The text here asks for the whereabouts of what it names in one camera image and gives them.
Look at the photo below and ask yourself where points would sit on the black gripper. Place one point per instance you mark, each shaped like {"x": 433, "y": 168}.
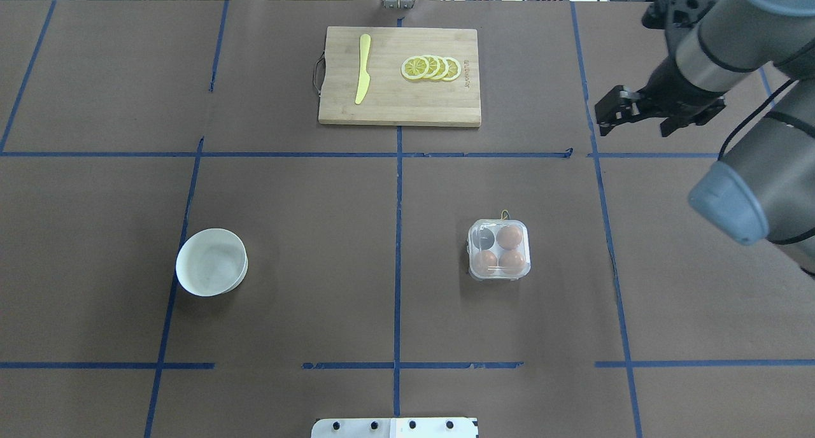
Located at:
{"x": 666, "y": 83}

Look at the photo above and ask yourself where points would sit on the clear plastic egg carton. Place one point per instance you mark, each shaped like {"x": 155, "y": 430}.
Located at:
{"x": 482, "y": 235}

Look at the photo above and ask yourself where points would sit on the brown egg from bowl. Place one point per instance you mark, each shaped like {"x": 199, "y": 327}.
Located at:
{"x": 484, "y": 263}

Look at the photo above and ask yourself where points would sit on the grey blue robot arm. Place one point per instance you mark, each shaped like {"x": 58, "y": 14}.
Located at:
{"x": 761, "y": 185}

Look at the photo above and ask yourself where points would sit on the brown egg rear carton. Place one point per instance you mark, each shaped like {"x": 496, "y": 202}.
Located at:
{"x": 509, "y": 237}

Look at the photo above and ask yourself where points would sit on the brown egg carton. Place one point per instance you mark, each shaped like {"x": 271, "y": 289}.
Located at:
{"x": 509, "y": 237}
{"x": 512, "y": 263}

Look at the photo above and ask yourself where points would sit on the brown egg front carton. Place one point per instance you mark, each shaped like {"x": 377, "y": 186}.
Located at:
{"x": 512, "y": 263}

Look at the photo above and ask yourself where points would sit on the bamboo cutting board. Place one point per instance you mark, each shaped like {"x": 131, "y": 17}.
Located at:
{"x": 393, "y": 101}

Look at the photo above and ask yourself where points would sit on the yellow plastic knife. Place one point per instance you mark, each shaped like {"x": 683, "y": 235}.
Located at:
{"x": 364, "y": 78}

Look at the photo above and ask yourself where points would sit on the white ceramic bowl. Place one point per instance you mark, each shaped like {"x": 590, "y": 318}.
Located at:
{"x": 211, "y": 262}

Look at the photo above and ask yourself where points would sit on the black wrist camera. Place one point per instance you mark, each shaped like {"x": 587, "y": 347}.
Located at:
{"x": 665, "y": 14}

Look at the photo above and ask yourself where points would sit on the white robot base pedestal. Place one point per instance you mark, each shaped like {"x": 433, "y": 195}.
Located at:
{"x": 396, "y": 427}

